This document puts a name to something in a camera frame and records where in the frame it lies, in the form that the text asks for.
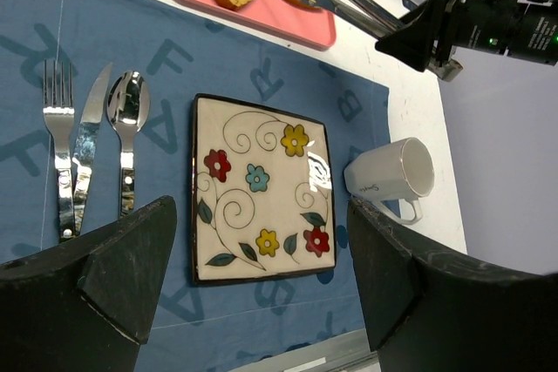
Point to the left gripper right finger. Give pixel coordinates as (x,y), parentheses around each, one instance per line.
(427,307)

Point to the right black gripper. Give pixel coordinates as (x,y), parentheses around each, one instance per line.
(439,27)

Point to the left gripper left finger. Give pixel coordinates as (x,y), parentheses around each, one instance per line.
(88,304)

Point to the white ceramic mug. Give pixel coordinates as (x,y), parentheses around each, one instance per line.
(401,170)

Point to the silver knife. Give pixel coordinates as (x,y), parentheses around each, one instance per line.
(85,144)

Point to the silver fork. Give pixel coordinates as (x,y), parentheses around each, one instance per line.
(59,116)

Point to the square floral ceramic plate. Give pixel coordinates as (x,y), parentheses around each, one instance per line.
(263,204)

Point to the silver spoon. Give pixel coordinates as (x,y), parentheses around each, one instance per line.
(127,108)

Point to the blue letter-print placemat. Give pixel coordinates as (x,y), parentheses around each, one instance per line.
(208,328)

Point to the pink plastic tray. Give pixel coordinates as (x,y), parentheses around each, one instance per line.
(313,28)

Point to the aluminium table frame rail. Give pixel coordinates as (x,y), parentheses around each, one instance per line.
(346,352)

